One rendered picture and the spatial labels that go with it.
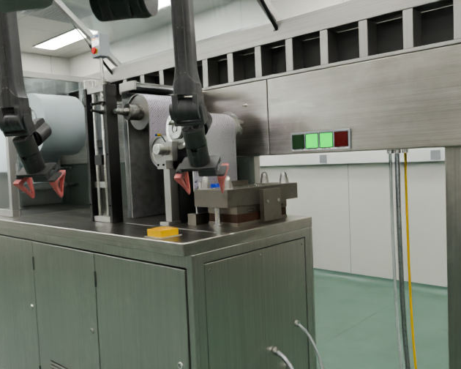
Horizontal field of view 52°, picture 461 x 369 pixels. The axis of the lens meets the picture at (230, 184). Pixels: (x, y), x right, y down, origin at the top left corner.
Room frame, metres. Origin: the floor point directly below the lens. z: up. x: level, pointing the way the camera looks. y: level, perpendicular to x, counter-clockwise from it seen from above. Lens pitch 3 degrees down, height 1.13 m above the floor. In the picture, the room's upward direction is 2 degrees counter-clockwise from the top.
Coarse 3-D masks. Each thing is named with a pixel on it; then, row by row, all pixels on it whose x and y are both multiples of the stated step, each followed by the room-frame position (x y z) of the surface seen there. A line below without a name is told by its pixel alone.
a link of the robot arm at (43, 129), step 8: (24, 120) 1.29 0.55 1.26; (32, 120) 1.32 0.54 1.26; (40, 120) 1.40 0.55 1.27; (0, 128) 1.32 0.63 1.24; (32, 128) 1.32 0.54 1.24; (40, 128) 1.39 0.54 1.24; (48, 128) 1.42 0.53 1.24; (8, 136) 1.32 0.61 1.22; (40, 136) 1.38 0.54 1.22; (48, 136) 1.42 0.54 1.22; (40, 144) 1.39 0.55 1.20
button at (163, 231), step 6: (150, 228) 1.48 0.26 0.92; (156, 228) 1.47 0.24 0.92; (162, 228) 1.46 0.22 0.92; (168, 228) 1.46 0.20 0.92; (174, 228) 1.47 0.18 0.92; (150, 234) 1.46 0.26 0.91; (156, 234) 1.44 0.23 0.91; (162, 234) 1.43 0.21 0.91; (168, 234) 1.45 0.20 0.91; (174, 234) 1.46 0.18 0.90
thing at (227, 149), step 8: (208, 144) 1.77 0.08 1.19; (216, 144) 1.80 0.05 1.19; (224, 144) 1.84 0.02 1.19; (232, 144) 1.87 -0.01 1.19; (216, 152) 1.80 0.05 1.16; (224, 152) 1.83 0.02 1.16; (232, 152) 1.87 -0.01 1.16; (224, 160) 1.83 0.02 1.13; (232, 160) 1.87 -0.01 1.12; (232, 168) 1.87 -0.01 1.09; (200, 176) 1.74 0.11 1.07; (208, 176) 1.77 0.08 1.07; (216, 176) 1.80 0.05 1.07; (232, 176) 1.86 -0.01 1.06
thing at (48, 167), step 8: (24, 160) 1.34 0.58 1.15; (32, 160) 1.35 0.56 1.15; (40, 160) 1.37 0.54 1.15; (24, 168) 1.37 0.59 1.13; (32, 168) 1.36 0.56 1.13; (40, 168) 1.37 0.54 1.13; (48, 168) 1.38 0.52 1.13; (16, 176) 1.38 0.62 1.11; (24, 176) 1.38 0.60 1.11; (48, 176) 1.36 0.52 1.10
